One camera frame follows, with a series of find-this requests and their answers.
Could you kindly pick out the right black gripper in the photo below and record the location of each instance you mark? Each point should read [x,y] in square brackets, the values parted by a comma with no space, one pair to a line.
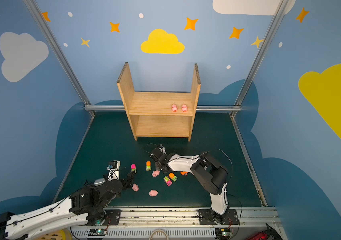
[156,154]

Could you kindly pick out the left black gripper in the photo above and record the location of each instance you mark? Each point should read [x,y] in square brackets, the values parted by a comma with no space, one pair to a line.
[128,179]

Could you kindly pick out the pink pig toy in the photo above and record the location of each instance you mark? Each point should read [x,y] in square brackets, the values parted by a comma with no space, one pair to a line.
[153,193]
[155,173]
[174,108]
[135,187]
[184,108]

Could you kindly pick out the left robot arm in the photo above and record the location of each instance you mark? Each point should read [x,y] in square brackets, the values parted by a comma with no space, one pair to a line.
[82,207]

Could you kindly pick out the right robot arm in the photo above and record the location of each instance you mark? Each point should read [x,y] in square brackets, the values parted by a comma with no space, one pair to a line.
[211,174]

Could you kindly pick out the wooden shelf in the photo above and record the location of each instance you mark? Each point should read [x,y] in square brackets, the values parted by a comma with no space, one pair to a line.
[150,113]

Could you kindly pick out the orange cab green truck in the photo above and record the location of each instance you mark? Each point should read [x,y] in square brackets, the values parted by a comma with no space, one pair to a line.
[148,166]

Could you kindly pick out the pink cab green truck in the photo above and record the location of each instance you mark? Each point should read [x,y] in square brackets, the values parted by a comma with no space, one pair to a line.
[133,168]

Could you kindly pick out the magenta green toy truck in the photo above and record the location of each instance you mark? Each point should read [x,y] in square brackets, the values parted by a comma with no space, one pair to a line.
[167,180]

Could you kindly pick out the yellow basket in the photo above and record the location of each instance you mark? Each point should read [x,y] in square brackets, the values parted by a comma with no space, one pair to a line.
[63,234]

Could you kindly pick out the red black tool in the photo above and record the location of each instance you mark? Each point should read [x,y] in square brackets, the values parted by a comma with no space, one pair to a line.
[268,234]

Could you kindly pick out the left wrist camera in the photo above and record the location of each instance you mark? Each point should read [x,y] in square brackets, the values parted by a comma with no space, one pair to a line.
[113,168]

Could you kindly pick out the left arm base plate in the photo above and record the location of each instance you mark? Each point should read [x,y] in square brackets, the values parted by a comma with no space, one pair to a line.
[111,217]

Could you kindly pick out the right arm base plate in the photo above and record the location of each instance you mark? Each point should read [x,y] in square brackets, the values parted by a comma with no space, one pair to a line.
[209,217]

